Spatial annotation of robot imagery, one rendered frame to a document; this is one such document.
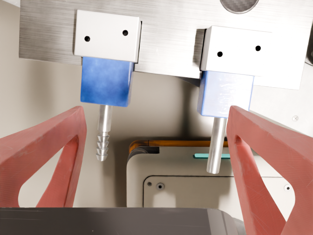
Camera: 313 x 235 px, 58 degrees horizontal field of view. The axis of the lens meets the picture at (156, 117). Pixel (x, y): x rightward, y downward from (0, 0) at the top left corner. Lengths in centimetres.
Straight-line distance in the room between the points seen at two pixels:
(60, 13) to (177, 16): 10
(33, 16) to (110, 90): 10
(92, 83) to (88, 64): 2
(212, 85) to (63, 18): 14
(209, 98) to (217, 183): 69
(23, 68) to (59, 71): 14
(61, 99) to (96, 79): 93
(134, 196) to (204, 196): 22
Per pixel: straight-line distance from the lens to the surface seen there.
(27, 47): 29
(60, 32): 28
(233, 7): 28
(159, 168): 89
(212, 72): 25
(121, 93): 25
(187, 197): 93
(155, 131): 114
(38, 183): 130
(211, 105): 25
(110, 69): 25
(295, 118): 36
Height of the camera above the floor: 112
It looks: 81 degrees down
